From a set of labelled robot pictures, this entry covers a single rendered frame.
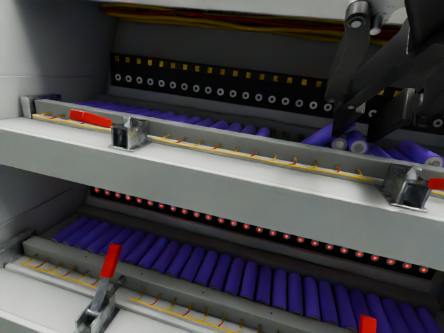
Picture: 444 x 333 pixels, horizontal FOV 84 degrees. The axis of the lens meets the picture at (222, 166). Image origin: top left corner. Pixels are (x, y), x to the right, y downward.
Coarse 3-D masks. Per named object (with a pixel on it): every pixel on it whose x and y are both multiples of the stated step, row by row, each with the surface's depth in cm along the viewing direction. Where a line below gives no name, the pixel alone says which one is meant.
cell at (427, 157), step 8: (400, 144) 30; (408, 144) 29; (416, 144) 28; (400, 152) 30; (408, 152) 28; (416, 152) 27; (424, 152) 26; (432, 152) 26; (416, 160) 26; (424, 160) 25; (432, 160) 25; (440, 160) 25
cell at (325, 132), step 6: (330, 126) 29; (318, 132) 30; (324, 132) 29; (330, 132) 29; (312, 138) 30; (318, 138) 30; (324, 138) 29; (330, 138) 29; (312, 144) 30; (318, 144) 30; (324, 144) 30
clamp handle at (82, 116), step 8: (72, 112) 19; (80, 112) 19; (88, 112) 19; (80, 120) 19; (88, 120) 20; (96, 120) 20; (104, 120) 21; (128, 120) 25; (120, 128) 24; (128, 128) 25
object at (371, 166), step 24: (72, 120) 31; (120, 120) 30; (168, 120) 30; (216, 144) 28; (240, 144) 27; (264, 144) 26; (288, 144) 26; (312, 168) 24; (336, 168) 24; (360, 168) 25; (384, 168) 24; (432, 168) 24; (432, 192) 22
